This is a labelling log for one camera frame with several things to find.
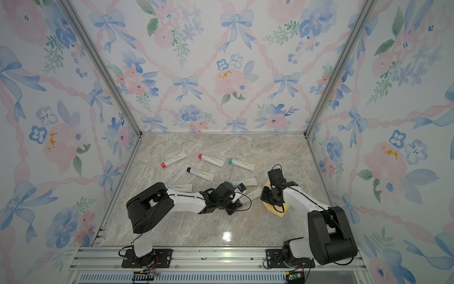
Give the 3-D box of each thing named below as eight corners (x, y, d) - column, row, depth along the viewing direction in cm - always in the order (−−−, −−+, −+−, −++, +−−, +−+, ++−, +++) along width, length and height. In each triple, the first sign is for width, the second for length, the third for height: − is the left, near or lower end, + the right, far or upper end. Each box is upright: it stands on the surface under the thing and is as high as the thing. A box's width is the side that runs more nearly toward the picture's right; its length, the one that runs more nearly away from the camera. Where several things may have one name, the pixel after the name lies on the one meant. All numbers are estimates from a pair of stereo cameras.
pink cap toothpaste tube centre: (198, 158, 110) (197, 156, 108) (200, 154, 112) (200, 152, 110) (223, 167, 106) (222, 165, 104) (225, 163, 108) (225, 161, 106)
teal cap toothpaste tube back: (227, 163, 107) (227, 161, 105) (229, 159, 109) (229, 157, 107) (254, 171, 104) (254, 168, 102) (255, 167, 106) (256, 164, 104)
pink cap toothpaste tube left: (163, 170, 104) (162, 168, 102) (161, 166, 106) (159, 164, 104) (187, 156, 111) (186, 154, 109) (184, 153, 112) (184, 150, 111)
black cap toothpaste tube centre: (186, 173, 103) (185, 171, 101) (189, 168, 105) (188, 166, 103) (212, 181, 100) (211, 179, 98) (214, 176, 102) (214, 174, 100)
